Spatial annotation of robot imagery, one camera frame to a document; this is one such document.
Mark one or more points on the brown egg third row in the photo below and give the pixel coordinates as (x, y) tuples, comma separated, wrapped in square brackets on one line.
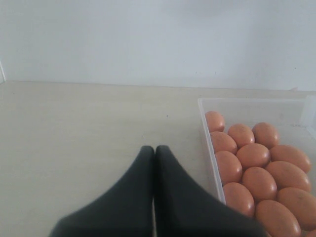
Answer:
[(229, 167), (260, 183)]

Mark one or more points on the brown egg back right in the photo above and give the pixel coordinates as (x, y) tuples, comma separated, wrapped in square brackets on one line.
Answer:
[(266, 134)]

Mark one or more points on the brown egg second row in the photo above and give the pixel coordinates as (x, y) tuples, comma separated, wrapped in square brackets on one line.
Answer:
[(292, 155), (252, 155), (223, 142)]

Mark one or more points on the clear plastic tray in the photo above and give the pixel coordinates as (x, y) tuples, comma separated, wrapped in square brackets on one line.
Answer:
[(295, 120)]

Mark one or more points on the brown egg fourth row middle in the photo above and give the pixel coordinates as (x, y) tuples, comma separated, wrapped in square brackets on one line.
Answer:
[(277, 220)]

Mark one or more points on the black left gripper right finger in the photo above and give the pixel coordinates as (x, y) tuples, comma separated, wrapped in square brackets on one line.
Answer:
[(184, 209)]

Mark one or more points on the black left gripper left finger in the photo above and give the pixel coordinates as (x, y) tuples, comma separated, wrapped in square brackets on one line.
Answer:
[(125, 210)]

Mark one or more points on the brown egg back middle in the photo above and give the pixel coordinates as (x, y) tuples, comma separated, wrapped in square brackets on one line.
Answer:
[(241, 134)]

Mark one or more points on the brown egg front right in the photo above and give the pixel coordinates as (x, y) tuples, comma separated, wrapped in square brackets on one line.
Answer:
[(302, 204)]

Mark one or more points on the brown egg fourth row left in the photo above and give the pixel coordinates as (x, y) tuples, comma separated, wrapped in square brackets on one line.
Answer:
[(239, 198)]

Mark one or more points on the brown egg second row right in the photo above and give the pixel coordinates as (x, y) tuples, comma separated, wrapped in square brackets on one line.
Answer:
[(292, 155)]

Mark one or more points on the brown egg third row middle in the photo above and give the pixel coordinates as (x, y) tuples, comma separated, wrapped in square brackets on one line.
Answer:
[(260, 183)]

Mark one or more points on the brown egg back left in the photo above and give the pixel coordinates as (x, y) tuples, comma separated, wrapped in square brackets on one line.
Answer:
[(215, 121)]

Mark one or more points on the brown egg third row left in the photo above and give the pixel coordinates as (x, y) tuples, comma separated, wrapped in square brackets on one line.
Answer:
[(229, 167)]

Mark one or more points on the brown egg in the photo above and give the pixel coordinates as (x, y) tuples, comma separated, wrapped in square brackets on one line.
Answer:
[(241, 134), (266, 134), (215, 121), (302, 204)]

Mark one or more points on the brown egg second row left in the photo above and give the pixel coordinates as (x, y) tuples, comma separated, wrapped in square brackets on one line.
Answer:
[(223, 142)]

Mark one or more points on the brown egg second row middle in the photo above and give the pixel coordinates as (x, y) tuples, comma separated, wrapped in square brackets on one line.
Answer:
[(252, 155)]

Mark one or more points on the brown egg fourth row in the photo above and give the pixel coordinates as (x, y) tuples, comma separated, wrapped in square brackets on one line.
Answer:
[(277, 220), (239, 198)]

